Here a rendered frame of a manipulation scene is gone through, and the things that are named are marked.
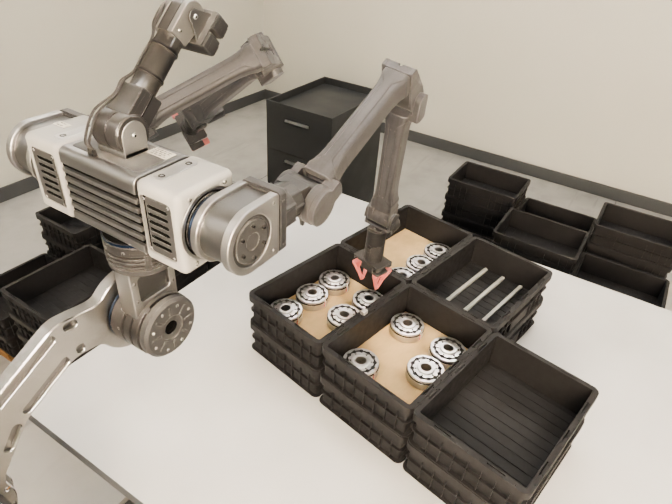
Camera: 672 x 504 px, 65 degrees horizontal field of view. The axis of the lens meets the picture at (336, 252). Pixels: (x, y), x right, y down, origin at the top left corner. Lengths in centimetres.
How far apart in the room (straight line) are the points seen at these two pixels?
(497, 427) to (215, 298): 103
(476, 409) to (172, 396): 85
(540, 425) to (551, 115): 342
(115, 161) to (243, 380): 88
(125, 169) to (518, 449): 109
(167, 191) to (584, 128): 403
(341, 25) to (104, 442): 432
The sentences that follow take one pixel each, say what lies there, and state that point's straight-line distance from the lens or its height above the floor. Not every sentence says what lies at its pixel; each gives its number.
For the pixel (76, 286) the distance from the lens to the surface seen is 247.
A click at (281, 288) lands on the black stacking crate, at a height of 88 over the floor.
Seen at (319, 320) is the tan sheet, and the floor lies 83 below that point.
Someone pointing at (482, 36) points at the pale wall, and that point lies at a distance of 468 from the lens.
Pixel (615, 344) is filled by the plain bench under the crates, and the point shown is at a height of 70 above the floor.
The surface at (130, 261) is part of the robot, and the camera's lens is 106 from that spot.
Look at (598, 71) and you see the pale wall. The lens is 452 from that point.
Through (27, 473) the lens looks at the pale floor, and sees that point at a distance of 251.
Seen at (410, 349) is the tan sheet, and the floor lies 83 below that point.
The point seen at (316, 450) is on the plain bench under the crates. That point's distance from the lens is 150.
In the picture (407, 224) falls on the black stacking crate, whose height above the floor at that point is 85.
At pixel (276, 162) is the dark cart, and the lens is 327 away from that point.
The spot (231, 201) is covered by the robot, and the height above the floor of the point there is 150.
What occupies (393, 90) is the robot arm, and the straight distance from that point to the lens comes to 116.
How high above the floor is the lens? 193
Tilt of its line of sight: 35 degrees down
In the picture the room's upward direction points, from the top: 4 degrees clockwise
